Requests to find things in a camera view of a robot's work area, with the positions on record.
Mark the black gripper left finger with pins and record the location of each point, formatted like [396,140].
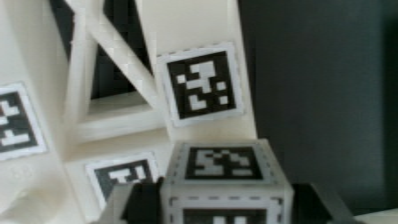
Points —
[133,205]

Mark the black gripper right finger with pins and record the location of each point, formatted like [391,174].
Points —
[318,206]

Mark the white chair back ladder part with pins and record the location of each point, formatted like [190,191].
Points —
[80,110]

